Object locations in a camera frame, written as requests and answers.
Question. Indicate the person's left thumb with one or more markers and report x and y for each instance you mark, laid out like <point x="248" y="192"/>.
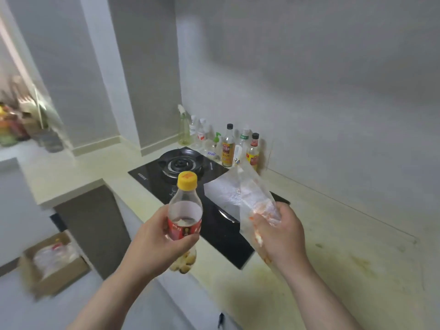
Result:
<point x="180" y="243"/>

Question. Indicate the clear bottle with red label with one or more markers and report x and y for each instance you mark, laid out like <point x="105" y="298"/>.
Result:
<point x="202" y="133"/>

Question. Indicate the pale garlic cloves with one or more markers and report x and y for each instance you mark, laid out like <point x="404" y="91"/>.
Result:
<point x="185" y="262"/>

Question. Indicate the black-capped bottle with yellow label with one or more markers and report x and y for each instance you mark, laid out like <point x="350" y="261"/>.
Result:
<point x="228" y="147"/>

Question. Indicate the clear pump bottle green pump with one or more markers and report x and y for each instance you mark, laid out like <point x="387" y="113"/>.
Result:
<point x="214" y="149"/>

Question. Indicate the clear plastic bag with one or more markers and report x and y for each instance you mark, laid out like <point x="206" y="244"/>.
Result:
<point x="245" y="194"/>

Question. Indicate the clear bottle with yellow cap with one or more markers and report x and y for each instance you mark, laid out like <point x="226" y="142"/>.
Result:
<point x="185" y="209"/>

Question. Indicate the white-capped bottle with green label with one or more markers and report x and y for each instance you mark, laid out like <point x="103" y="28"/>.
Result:
<point x="242" y="144"/>

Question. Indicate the person's left forearm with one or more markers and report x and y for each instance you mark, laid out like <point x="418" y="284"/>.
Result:
<point x="113" y="302"/>

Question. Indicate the crumpled plastic bag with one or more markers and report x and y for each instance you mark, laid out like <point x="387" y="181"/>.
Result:
<point x="55" y="256"/>

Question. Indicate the person's left hand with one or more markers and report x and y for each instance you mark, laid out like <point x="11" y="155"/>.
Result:
<point x="147" y="247"/>

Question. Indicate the pale green spray bottle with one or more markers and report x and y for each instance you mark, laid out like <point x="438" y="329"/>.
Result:
<point x="184" y="128"/>

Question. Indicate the brown cardboard box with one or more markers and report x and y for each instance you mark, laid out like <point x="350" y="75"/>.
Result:
<point x="58" y="276"/>

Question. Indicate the person's right forearm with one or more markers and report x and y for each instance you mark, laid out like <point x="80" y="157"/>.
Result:
<point x="316" y="298"/>

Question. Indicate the person's right fingers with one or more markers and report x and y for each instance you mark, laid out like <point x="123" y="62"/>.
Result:
<point x="268" y="225"/>

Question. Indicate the person's right hand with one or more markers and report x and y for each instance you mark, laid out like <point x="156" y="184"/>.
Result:
<point x="285" y="242"/>

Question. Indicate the black stove burner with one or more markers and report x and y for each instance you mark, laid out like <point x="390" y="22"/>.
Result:
<point x="180" y="164"/>
<point x="227" y="216"/>

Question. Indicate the black glass gas stove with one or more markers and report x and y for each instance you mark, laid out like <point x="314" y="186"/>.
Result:
<point x="192" y="188"/>

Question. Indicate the row of colourful bottles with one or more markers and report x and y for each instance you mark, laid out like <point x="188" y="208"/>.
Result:
<point x="10" y="125"/>

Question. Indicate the clear bottle with white cap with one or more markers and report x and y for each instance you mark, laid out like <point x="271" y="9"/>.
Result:
<point x="193" y="130"/>

